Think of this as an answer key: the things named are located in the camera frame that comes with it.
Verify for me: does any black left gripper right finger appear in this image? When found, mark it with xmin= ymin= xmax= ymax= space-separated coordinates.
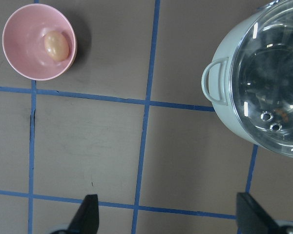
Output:
xmin=236 ymin=193 xmax=279 ymax=234

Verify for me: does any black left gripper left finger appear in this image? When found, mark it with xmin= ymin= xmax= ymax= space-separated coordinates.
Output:
xmin=67 ymin=195 xmax=99 ymax=234

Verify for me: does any glass pot lid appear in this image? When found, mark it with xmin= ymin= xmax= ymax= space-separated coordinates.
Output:
xmin=230 ymin=0 xmax=293 ymax=157

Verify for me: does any beige egg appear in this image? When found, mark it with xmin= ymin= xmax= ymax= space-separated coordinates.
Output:
xmin=44 ymin=31 xmax=69 ymax=62

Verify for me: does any pale green steel pot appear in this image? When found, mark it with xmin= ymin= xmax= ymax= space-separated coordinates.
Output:
xmin=201 ymin=0 xmax=293 ymax=159

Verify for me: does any pink plastic bowl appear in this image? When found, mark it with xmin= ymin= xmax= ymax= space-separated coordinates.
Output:
xmin=2 ymin=3 xmax=77 ymax=81

